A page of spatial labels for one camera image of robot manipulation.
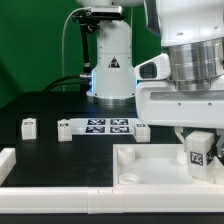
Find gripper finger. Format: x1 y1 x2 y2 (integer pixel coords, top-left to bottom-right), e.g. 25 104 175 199
216 129 224 157
174 127 185 144

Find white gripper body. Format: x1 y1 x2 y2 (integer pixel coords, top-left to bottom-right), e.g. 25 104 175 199
134 53 224 129

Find white square tabletop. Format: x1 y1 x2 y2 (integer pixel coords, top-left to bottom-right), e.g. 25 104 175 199
113 144 224 185

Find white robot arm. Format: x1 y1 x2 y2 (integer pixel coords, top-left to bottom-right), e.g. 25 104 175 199
136 0 224 156

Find white U-shaped obstacle fence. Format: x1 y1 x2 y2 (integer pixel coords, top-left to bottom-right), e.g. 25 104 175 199
0 148 224 214

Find white fiducial marker sheet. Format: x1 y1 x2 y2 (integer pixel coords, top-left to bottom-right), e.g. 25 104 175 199
70 118 137 135

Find black cable bundle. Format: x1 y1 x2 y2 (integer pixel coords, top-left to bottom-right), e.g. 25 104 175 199
43 75 93 93

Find black camera on stand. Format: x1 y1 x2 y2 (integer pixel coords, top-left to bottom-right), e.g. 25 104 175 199
72 6 124 91

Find white cable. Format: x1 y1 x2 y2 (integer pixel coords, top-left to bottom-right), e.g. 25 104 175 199
61 7 88 93

